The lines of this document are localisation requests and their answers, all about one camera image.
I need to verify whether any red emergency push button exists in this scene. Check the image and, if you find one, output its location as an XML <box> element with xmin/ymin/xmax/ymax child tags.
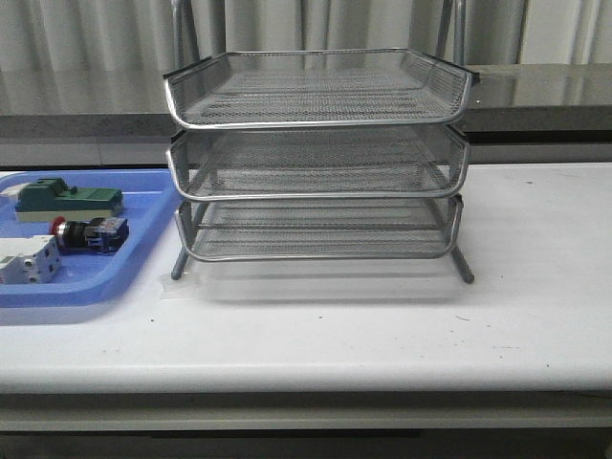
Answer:
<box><xmin>50</xmin><ymin>216</ymin><xmax>130</xmax><ymax>254</ymax></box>

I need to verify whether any green knife switch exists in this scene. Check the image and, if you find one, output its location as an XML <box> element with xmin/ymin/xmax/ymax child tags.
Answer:
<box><xmin>1</xmin><ymin>177</ymin><xmax>123</xmax><ymax>223</ymax></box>

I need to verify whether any white circuit breaker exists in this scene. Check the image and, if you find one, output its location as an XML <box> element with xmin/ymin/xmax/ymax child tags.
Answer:
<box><xmin>1</xmin><ymin>235</ymin><xmax>61</xmax><ymax>285</ymax></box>

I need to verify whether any blue plastic tray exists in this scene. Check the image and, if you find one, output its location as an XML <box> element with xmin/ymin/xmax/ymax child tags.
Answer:
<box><xmin>1</xmin><ymin>168</ymin><xmax>179</xmax><ymax>308</ymax></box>

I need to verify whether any silver mesh bottom tray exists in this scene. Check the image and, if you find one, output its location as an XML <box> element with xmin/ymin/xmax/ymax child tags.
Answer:
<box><xmin>175</xmin><ymin>196</ymin><xmax>463</xmax><ymax>262</ymax></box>

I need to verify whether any grey metal rack frame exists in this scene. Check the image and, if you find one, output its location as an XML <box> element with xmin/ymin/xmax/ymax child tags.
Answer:
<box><xmin>172</xmin><ymin>1</ymin><xmax>474</xmax><ymax>283</ymax></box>

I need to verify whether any grey stone counter ledge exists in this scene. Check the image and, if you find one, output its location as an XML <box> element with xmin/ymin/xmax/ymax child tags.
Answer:
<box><xmin>1</xmin><ymin>64</ymin><xmax>611</xmax><ymax>170</ymax></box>

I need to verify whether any silver mesh tray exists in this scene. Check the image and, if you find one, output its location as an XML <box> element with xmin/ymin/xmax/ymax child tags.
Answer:
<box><xmin>175</xmin><ymin>196</ymin><xmax>463</xmax><ymax>262</ymax></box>
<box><xmin>164</xmin><ymin>48</ymin><xmax>479</xmax><ymax>131</ymax></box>
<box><xmin>166</xmin><ymin>125</ymin><xmax>470</xmax><ymax>202</ymax></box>

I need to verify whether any clear adhesive tape patch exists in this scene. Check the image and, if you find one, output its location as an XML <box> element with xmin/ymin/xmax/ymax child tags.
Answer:
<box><xmin>159</xmin><ymin>274</ymin><xmax>201</xmax><ymax>300</ymax></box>

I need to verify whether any silver mesh top tray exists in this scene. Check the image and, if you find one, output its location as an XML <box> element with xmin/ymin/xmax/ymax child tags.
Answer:
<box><xmin>164</xmin><ymin>48</ymin><xmax>479</xmax><ymax>131</ymax></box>

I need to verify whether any white pleated curtain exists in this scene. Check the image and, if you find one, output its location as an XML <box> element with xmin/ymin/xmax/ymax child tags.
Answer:
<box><xmin>0</xmin><ymin>0</ymin><xmax>612</xmax><ymax>116</ymax></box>

